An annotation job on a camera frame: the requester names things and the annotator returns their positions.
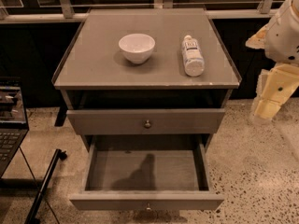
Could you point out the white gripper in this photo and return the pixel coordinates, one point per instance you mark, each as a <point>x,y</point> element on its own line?
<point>282,38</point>

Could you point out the clear plastic water bottle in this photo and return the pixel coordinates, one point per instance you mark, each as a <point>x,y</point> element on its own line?
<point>194,64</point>

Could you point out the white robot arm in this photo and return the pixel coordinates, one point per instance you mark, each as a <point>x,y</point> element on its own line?
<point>279,39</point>

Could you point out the grey top drawer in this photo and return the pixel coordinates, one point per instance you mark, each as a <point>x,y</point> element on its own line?
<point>131,121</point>

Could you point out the round top drawer knob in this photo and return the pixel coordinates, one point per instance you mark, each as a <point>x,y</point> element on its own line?
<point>147,124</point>

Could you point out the grey drawer cabinet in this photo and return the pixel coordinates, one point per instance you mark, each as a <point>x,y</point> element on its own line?
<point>95,75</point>

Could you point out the open grey middle drawer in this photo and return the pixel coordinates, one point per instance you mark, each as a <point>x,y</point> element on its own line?
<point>125,172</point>

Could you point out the white ceramic bowl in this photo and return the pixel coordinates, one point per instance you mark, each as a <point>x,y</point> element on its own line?
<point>137,48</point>

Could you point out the metal window railing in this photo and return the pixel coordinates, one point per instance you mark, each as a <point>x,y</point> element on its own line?
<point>149,3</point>

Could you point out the black laptop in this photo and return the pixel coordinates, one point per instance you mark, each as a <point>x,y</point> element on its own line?
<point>13,120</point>

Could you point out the black laptop stand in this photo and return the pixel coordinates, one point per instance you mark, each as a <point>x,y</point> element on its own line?
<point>42,186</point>

